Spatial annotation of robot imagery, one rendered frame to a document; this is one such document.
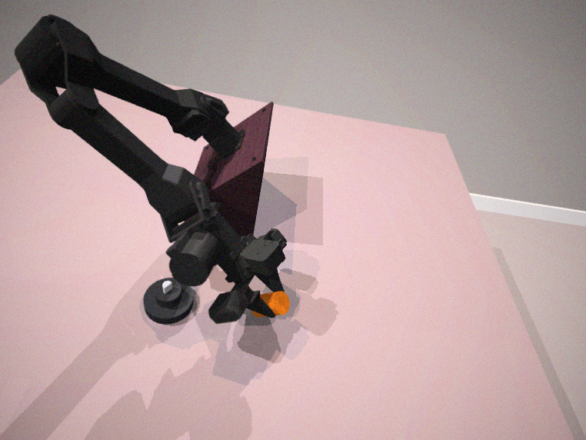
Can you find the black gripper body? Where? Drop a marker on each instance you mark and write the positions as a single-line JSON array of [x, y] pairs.
[[230, 306]]

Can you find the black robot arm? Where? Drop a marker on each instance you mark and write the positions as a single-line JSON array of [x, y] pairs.
[[57, 54]]

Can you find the orange knob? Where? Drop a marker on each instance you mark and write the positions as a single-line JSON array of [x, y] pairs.
[[277, 301]]

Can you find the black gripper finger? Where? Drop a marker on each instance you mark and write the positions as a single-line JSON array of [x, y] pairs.
[[258, 305], [272, 281]]

